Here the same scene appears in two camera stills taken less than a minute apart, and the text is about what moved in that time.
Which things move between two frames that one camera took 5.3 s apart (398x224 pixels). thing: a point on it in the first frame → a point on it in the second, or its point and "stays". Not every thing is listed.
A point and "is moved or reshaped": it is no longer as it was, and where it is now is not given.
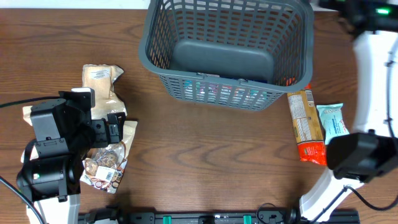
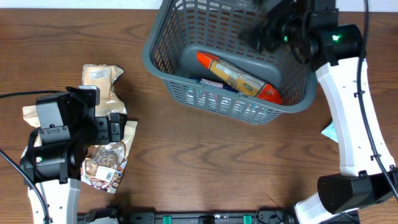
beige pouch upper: [101, 77] stays
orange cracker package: [307, 126] → [239, 78]
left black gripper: [101, 138] stays
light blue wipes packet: [331, 119] is moved or reshaped
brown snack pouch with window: [104, 167] stays
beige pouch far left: [27, 110] stays
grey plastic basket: [229, 55] is moved or reshaped
